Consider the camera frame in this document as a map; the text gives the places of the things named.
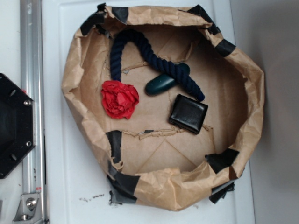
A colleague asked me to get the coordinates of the black box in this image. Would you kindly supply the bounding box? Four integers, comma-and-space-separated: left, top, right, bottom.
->
169, 94, 208, 134

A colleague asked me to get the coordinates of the dark green oval object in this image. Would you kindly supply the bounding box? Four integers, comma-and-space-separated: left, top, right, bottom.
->
145, 63, 190, 96

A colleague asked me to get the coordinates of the red crumpled paper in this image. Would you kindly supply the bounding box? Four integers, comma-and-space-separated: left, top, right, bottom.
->
101, 81, 139, 119

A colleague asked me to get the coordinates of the brown paper bag bin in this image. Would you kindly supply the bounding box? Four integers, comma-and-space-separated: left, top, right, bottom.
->
62, 4, 264, 211

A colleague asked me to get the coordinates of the dark blue rope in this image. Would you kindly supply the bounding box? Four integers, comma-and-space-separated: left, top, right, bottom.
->
110, 29, 206, 102

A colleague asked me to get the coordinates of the aluminium extrusion rail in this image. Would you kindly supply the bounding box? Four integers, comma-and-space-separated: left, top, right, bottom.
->
20, 0, 49, 224

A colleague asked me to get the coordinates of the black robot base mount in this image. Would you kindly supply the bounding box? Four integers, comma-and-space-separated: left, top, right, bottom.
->
0, 73, 35, 179

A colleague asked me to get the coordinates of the metal corner bracket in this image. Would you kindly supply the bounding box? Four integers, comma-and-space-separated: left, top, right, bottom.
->
12, 193, 43, 224

